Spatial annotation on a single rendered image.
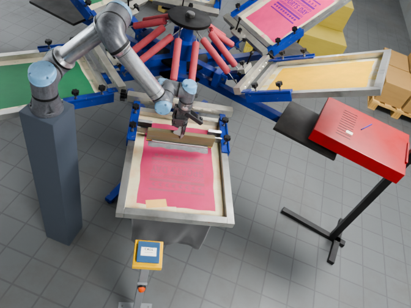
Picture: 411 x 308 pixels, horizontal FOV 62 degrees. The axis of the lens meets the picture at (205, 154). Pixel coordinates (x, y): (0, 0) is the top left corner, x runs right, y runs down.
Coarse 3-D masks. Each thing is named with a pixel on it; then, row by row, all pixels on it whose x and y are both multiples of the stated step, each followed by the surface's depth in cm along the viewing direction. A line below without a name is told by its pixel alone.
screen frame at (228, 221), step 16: (144, 112) 213; (128, 144) 191; (128, 160) 184; (224, 160) 200; (128, 176) 177; (224, 176) 191; (224, 192) 184; (128, 208) 164; (224, 208) 179; (208, 224) 171; (224, 224) 171
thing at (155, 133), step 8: (152, 128) 187; (160, 128) 189; (152, 136) 189; (160, 136) 190; (168, 136) 190; (176, 136) 190; (184, 136) 191; (192, 136) 191; (200, 136) 192; (208, 136) 193; (200, 144) 197; (208, 144) 197
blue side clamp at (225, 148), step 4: (220, 120) 221; (220, 124) 219; (224, 124) 220; (220, 128) 216; (224, 128) 217; (224, 132) 215; (220, 136) 211; (228, 144) 206; (224, 148) 205; (228, 148) 204; (224, 152) 203; (228, 152) 203
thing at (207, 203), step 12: (192, 132) 215; (204, 132) 217; (192, 156) 201; (204, 156) 203; (204, 168) 197; (204, 180) 191; (204, 192) 185; (180, 204) 176; (192, 204) 178; (204, 204) 180
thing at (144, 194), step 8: (168, 128) 212; (176, 128) 214; (144, 136) 203; (144, 144) 199; (144, 152) 195; (160, 152) 197; (168, 152) 199; (176, 152) 200; (144, 160) 191; (144, 168) 187; (144, 176) 183; (144, 184) 180; (144, 192) 176; (152, 192) 177; (160, 192) 178; (168, 192) 180; (136, 200) 172; (144, 200) 173; (168, 200) 176; (176, 200) 177
